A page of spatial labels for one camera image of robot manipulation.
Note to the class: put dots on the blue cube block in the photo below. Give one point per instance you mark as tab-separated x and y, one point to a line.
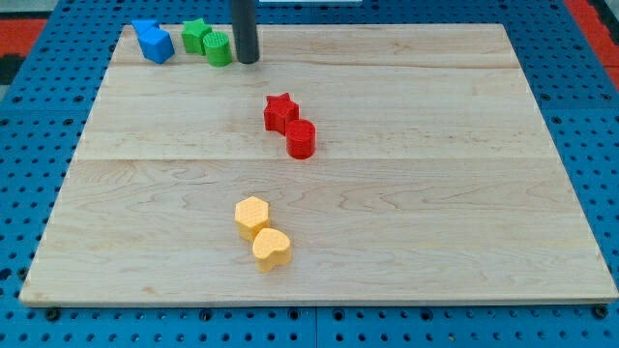
156	45

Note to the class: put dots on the red cylinder block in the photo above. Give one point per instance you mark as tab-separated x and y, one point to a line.
300	139

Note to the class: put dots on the blue triangular block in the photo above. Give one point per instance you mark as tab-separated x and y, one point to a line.
142	25

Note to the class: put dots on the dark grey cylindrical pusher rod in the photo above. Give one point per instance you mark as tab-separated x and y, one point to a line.
244	27

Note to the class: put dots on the green cylinder block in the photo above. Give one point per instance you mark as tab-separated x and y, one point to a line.
217	49

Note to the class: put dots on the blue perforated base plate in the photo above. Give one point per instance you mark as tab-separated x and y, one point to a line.
45	109

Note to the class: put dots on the yellow hexagon block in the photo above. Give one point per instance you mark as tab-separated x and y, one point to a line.
251	216

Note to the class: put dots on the light wooden board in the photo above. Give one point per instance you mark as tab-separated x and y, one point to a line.
434	181

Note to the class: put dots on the red star block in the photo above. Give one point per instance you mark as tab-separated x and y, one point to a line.
279	112

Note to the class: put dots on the yellow heart block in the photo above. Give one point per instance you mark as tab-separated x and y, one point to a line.
271	248

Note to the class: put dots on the green star block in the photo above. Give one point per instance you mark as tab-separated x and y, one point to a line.
193	34

